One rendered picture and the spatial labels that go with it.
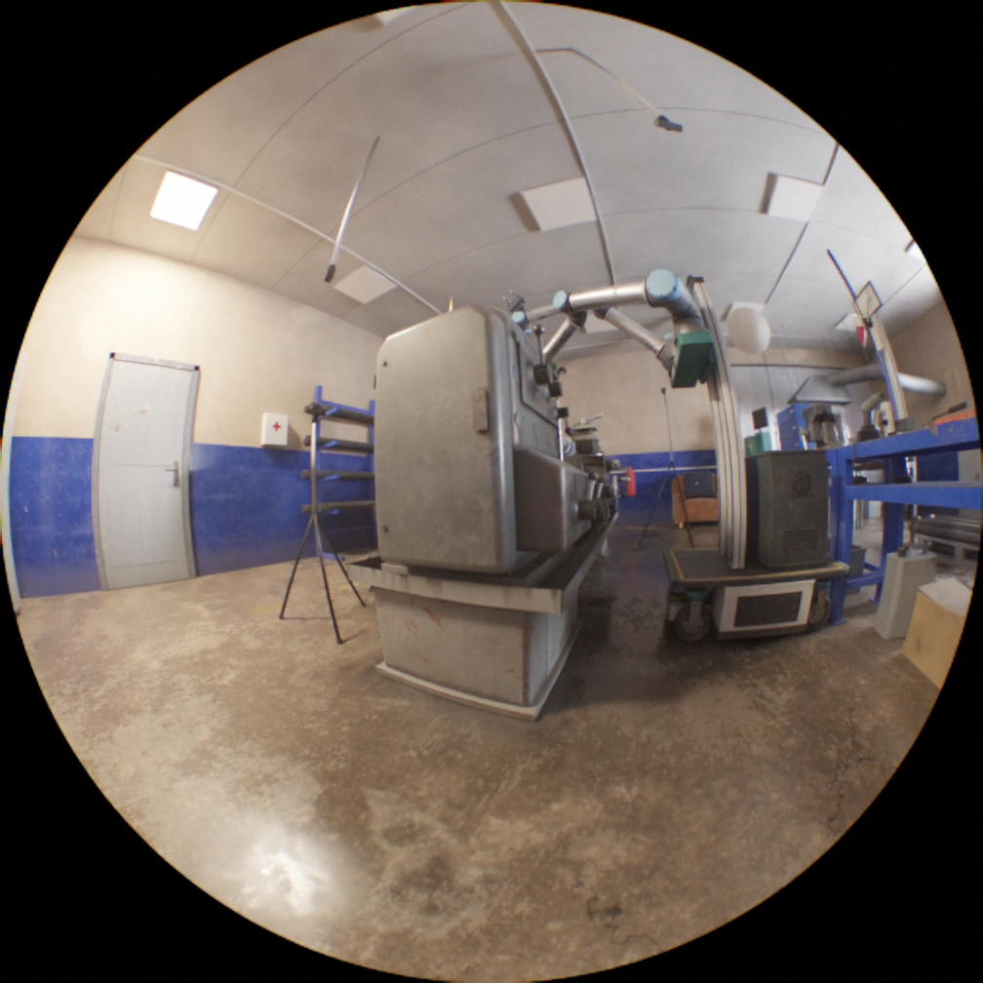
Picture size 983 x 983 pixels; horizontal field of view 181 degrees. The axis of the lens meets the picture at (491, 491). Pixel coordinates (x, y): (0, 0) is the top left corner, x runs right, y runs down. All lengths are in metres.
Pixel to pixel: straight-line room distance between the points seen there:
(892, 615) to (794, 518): 0.75
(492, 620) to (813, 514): 1.41
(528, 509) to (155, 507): 3.32
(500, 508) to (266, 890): 1.07
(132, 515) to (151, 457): 0.57
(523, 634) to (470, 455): 0.52
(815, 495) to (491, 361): 1.44
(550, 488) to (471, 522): 0.23
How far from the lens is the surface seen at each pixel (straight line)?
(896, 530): 2.18
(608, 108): 2.96
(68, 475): 3.69
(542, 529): 0.85
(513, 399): 0.92
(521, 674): 0.99
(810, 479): 1.59
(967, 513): 6.89
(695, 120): 3.21
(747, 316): 5.17
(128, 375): 3.75
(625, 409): 6.30
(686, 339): 1.47
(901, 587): 1.79
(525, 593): 0.83
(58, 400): 3.86
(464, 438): 0.83
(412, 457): 0.93
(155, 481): 3.55
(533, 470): 0.85
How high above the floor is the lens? 0.72
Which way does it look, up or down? level
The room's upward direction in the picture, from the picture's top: 3 degrees counter-clockwise
